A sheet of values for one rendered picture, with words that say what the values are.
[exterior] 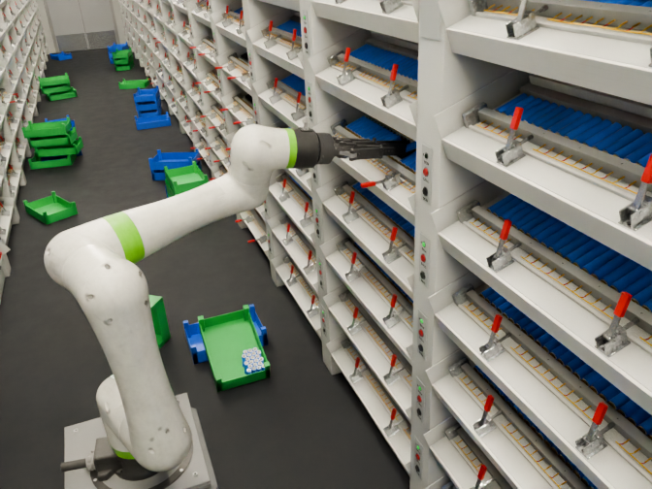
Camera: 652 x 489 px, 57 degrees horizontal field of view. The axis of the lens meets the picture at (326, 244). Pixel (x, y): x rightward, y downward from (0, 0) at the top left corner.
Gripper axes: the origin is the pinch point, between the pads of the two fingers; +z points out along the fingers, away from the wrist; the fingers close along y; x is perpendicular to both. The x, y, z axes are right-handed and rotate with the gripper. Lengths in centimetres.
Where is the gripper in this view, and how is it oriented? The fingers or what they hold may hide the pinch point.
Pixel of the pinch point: (390, 147)
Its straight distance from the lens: 151.7
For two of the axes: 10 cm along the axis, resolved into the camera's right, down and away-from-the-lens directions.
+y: -3.5, -4.2, 8.4
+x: -1.0, 9.1, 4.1
